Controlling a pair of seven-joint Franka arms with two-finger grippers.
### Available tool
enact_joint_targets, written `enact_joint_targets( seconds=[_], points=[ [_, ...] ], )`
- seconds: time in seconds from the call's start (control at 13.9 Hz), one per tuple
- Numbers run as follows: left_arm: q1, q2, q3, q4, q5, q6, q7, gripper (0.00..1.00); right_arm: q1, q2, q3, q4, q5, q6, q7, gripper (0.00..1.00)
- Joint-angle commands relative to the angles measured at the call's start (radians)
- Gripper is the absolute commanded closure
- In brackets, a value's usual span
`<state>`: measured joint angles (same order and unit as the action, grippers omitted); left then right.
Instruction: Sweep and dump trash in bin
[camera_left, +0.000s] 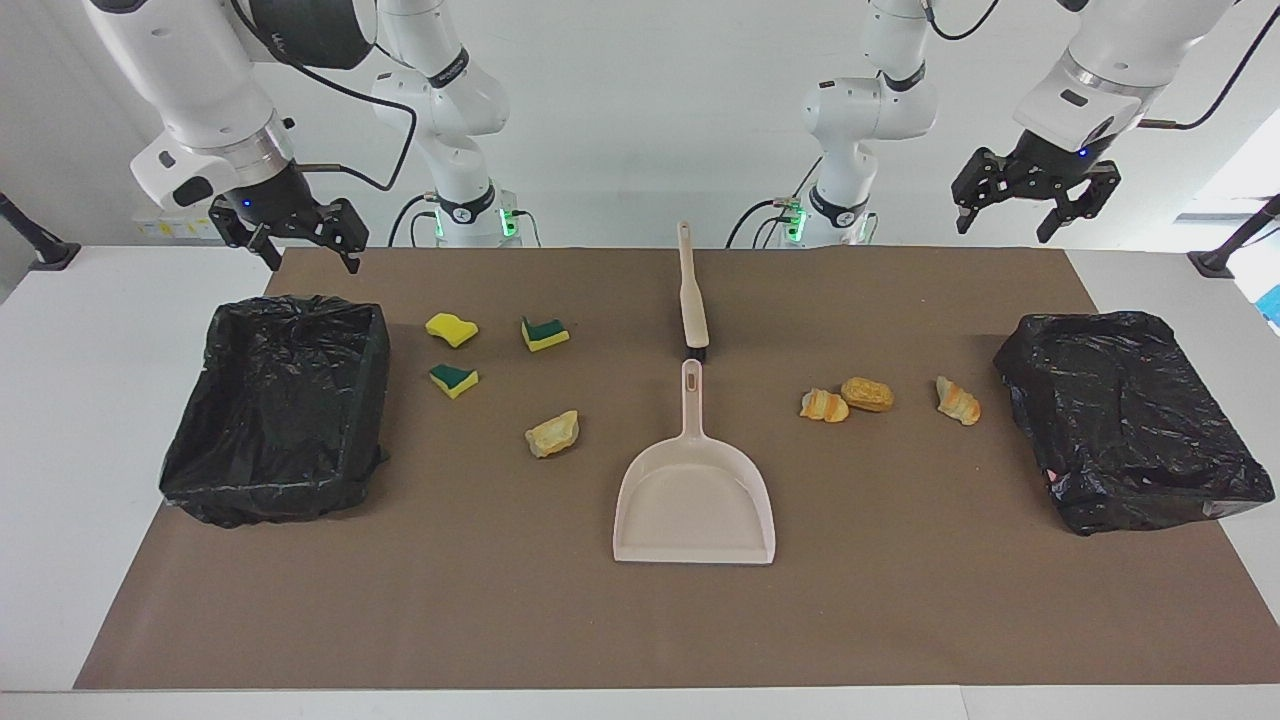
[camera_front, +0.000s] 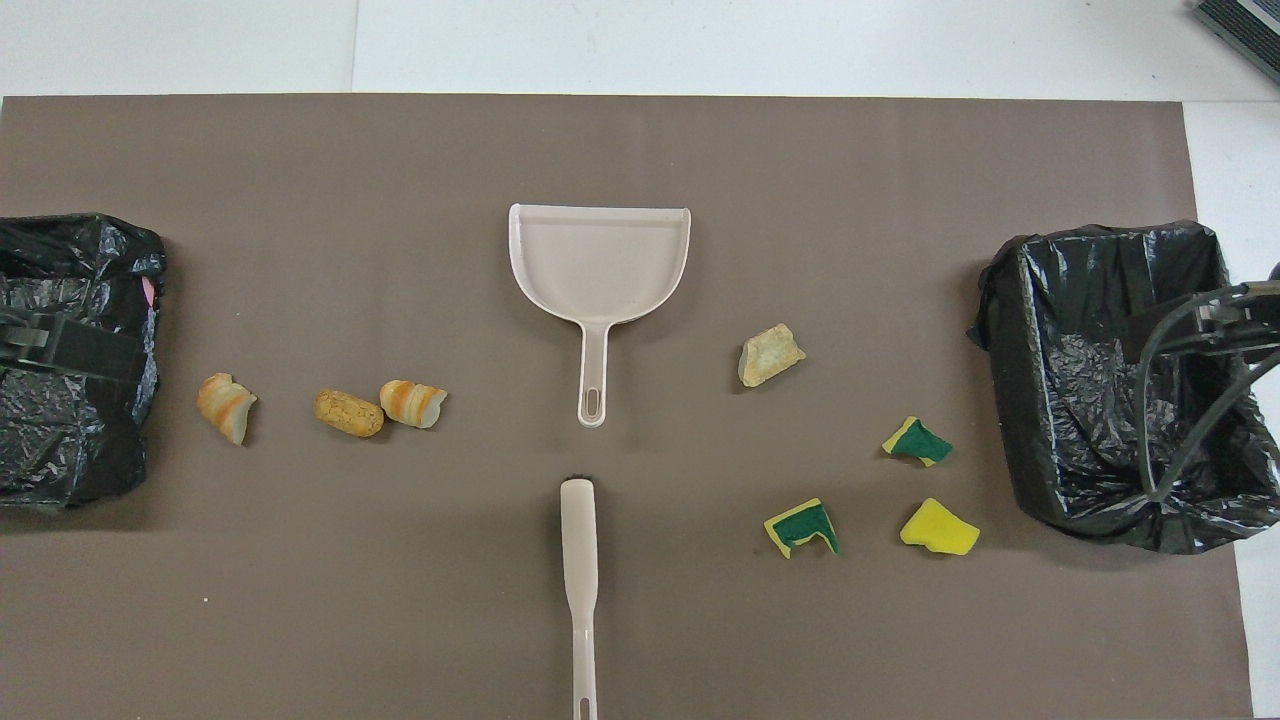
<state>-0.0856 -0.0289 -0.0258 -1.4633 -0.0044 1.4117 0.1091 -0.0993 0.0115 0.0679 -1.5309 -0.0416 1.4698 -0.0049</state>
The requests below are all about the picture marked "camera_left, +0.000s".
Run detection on black base cable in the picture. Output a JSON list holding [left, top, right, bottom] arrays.
[[388, 193, 441, 248], [725, 158, 823, 248]]

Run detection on pale bread chunk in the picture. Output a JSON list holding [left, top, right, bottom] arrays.
[[524, 409, 581, 460]]

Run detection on striped croissant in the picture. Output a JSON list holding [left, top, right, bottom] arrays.
[[799, 388, 851, 424], [935, 375, 983, 427]]

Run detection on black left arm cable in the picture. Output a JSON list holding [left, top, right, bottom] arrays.
[[1138, 5, 1280, 131]]

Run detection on brown bread roll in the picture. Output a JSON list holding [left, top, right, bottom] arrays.
[[840, 376, 896, 413]]

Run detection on beige plastic dustpan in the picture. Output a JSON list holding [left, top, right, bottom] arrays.
[[612, 358, 777, 566]]

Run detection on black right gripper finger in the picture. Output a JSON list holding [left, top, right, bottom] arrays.
[[209, 197, 283, 271], [318, 198, 369, 275]]

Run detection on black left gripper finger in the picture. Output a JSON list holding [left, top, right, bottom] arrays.
[[1036, 165, 1121, 244], [952, 148, 1013, 235]]

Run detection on green yellow sponge piece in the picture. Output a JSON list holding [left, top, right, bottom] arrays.
[[520, 316, 572, 353], [429, 363, 480, 400]]

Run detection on beige hand brush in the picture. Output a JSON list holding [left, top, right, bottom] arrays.
[[676, 220, 711, 363]]

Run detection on black bag lined bin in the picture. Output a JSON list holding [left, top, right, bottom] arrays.
[[992, 310, 1277, 537], [158, 294, 393, 529]]

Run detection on all yellow sponge piece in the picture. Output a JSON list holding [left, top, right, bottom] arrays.
[[425, 312, 480, 349]]

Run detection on brown table mat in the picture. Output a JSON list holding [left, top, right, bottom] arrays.
[[73, 247, 1280, 691]]

